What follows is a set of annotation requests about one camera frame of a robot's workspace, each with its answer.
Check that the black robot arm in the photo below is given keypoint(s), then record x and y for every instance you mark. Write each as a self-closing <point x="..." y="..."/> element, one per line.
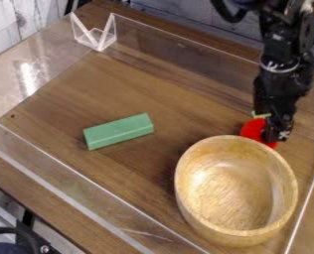
<point x="285" y="62"/>

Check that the clear acrylic corner bracket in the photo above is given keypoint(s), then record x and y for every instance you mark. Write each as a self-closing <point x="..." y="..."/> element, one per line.
<point x="95" y="38"/>

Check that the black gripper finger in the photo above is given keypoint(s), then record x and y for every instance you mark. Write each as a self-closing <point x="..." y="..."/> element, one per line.
<point x="277" y="127"/>
<point x="261" y="106"/>

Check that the clear acrylic tray walls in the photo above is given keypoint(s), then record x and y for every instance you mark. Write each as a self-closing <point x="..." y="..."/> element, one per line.
<point x="109" y="197"/>

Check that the red plush strawberry toy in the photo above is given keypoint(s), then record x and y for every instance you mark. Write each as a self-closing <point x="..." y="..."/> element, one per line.
<point x="253" y="129"/>

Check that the green rectangular block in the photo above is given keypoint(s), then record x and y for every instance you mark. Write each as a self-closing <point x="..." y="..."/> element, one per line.
<point x="118" y="131"/>

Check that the black metal bracket with bolt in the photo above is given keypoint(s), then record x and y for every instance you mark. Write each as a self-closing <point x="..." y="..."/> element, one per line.
<point x="32" y="241"/>

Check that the wooden bowl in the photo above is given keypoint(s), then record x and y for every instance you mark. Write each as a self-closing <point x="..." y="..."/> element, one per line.
<point x="236" y="190"/>

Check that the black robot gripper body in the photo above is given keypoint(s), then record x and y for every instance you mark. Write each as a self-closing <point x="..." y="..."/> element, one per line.
<point x="283" y="86"/>

